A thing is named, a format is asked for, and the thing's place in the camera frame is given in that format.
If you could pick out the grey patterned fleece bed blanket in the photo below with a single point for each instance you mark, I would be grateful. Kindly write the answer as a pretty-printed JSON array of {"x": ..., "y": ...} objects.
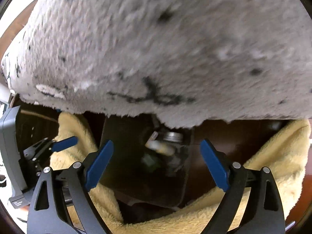
[{"x": 184, "y": 61}]

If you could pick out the dark cardboard trash box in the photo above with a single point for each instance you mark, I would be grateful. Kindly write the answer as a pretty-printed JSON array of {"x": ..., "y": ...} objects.
[{"x": 138, "y": 174}]

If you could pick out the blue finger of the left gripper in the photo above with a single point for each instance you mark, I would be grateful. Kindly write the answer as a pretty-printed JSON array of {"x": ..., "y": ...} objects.
[{"x": 43, "y": 149}]

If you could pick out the yellow fleece blanket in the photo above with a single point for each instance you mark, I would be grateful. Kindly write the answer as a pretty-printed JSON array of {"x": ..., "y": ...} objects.
[{"x": 285, "y": 154}]

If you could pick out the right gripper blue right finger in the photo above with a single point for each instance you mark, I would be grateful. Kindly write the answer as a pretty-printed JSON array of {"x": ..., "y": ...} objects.
[{"x": 263, "y": 213}]

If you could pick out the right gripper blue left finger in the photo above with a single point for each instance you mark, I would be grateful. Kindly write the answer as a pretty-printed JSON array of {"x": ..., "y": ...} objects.
[{"x": 48, "y": 212}]

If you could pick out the round pictured metal tin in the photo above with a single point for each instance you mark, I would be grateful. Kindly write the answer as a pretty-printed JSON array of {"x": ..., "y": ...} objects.
[{"x": 173, "y": 137}]

